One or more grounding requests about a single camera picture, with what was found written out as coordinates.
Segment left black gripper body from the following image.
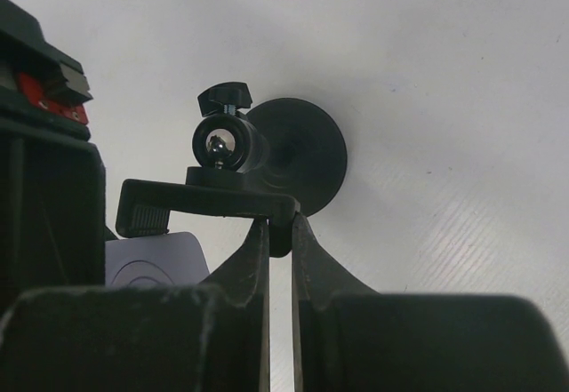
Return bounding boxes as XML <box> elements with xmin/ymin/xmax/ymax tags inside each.
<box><xmin>1</xmin><ymin>0</ymin><xmax>106</xmax><ymax>308</ymax></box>

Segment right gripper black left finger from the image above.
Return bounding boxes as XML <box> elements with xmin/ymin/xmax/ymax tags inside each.
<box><xmin>1</xmin><ymin>220</ymin><xmax>270</xmax><ymax>391</ymax></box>

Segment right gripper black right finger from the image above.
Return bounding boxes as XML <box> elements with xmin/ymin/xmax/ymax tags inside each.
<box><xmin>292</xmin><ymin>215</ymin><xmax>568</xmax><ymax>391</ymax></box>

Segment purple smartphone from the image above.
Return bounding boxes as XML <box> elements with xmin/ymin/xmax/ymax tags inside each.
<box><xmin>105</xmin><ymin>232</ymin><xmax>210</xmax><ymax>287</ymax></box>

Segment black phone stand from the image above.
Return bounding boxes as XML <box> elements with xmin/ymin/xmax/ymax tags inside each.
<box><xmin>116</xmin><ymin>82</ymin><xmax>348</xmax><ymax>258</ymax></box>

